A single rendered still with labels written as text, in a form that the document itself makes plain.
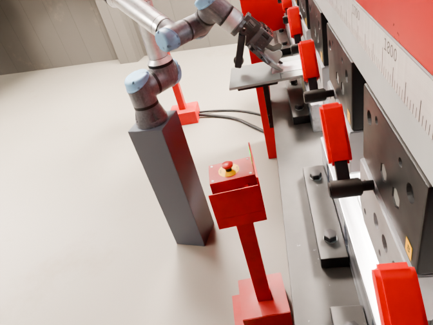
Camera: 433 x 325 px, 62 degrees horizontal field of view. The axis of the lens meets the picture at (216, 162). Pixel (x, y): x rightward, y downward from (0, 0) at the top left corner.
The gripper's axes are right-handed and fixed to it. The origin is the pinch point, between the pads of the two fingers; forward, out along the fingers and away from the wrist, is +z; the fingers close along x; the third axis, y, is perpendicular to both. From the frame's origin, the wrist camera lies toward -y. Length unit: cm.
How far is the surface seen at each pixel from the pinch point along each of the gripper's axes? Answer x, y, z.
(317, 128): -24.5, -0.2, 15.7
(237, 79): -4.0, -11.5, -8.9
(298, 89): 0.8, -2.4, 11.5
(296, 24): -52, 23, -17
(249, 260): -34, -55, 34
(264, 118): 84, -57, 40
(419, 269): -105, 26, -11
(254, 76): -3.6, -7.0, -5.1
